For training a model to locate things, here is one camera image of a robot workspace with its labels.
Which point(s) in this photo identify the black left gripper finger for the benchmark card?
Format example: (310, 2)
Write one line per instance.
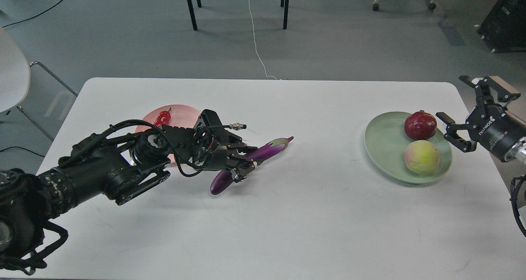
(239, 167)
(238, 148)

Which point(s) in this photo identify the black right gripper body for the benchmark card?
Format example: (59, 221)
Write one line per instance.
(498, 131)

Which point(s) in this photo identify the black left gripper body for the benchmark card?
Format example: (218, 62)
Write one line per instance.
(214, 152)

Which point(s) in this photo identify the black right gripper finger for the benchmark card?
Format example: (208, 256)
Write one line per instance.
(451, 135)
(491, 90)

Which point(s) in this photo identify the purple eggplant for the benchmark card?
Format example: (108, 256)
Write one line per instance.
(266, 151)

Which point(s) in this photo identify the red pomegranate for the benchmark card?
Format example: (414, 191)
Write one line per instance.
(420, 126)

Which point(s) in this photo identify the yellow green mango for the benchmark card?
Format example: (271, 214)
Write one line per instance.
(422, 157)

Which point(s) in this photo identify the red chili pepper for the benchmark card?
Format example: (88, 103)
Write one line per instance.
(163, 118)

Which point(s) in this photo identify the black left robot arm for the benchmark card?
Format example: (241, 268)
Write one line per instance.
(122, 163)

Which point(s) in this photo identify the pink plate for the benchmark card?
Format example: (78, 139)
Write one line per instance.
(181, 115)

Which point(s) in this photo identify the green plate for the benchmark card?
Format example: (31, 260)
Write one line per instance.
(385, 142)

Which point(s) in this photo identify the black equipment case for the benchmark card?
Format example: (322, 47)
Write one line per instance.
(504, 28)

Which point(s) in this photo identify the black table legs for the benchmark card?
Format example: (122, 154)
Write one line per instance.
(191, 5)

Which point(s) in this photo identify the white chair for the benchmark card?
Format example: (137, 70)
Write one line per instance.
(15, 78)

